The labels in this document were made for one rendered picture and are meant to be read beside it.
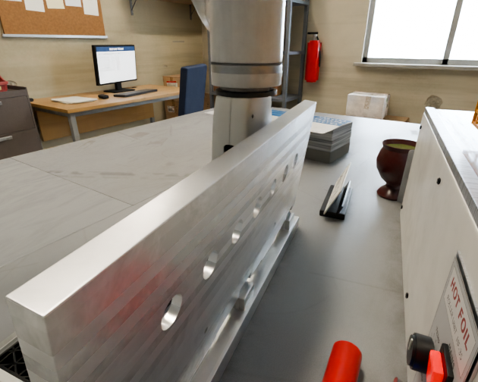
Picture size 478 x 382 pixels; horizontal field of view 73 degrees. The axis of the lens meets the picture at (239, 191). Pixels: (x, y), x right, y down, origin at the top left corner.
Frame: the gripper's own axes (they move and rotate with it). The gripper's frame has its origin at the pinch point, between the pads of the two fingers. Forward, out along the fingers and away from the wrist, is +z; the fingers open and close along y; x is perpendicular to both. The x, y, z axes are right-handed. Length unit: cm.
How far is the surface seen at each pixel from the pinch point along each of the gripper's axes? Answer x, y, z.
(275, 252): 5.2, 1.1, 6.3
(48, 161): -64, -18, 8
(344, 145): 8, -53, 5
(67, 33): -253, -199, -28
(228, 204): 6.5, 19.3, -10.0
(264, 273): 5.2, 6.1, 6.3
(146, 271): 6.5, 28.6, -10.8
